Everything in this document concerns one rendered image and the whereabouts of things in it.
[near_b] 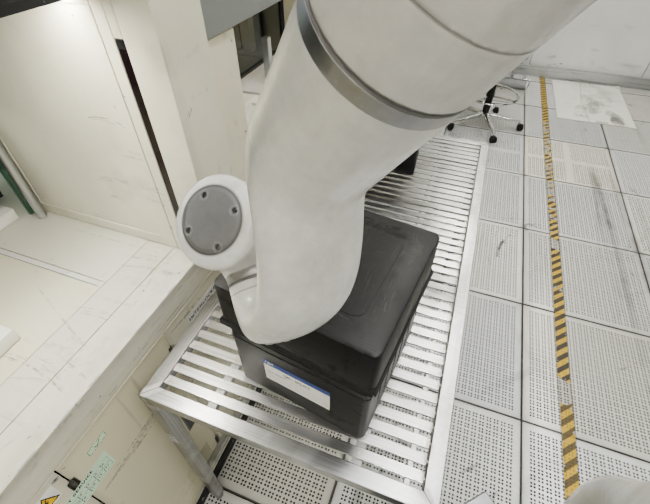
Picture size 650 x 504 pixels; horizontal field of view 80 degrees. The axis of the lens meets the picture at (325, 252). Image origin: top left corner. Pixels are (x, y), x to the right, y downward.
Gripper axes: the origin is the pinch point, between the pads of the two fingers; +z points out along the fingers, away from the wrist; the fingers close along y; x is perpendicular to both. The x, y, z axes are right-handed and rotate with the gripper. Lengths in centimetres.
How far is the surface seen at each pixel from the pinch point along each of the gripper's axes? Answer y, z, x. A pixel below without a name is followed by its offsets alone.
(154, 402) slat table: 25.8, 4.7, 41.2
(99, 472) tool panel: 30, 1, 57
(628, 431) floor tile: -94, 123, 30
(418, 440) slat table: -22.9, 17.0, 28.2
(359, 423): -12.7, 9.1, 27.2
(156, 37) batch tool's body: 31.2, -15.9, -20.9
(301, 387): -1.1, 7.2, 25.5
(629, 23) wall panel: -73, 344, -268
